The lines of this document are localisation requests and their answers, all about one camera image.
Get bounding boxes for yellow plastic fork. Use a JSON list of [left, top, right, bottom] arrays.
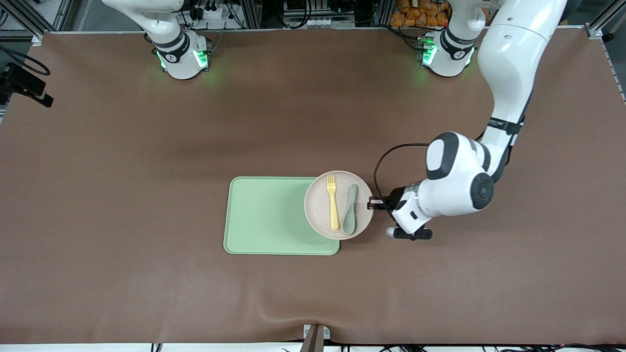
[[326, 175, 341, 231]]

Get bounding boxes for round pale plate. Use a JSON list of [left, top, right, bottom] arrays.
[[304, 171, 375, 241]]

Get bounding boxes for green plastic spoon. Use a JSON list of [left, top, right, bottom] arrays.
[[342, 183, 358, 235]]

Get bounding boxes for light green rectangular tray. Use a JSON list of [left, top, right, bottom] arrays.
[[224, 176, 340, 256]]

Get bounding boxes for brown table cover mat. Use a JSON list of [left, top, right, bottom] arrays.
[[0, 27, 626, 345]]

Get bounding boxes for pile of orange packets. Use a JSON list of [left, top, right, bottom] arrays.
[[390, 0, 492, 28]]

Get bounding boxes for white power strip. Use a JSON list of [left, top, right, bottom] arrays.
[[195, 4, 231, 21]]

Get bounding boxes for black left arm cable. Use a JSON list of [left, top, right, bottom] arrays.
[[374, 143, 431, 196]]

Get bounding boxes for aluminium frame beams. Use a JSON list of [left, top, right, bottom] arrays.
[[0, 0, 74, 42], [584, 0, 626, 41]]

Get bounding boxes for small metal table bracket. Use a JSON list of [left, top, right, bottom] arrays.
[[303, 324, 331, 341]]

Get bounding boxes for brown camera post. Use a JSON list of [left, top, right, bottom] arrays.
[[299, 326, 326, 352]]

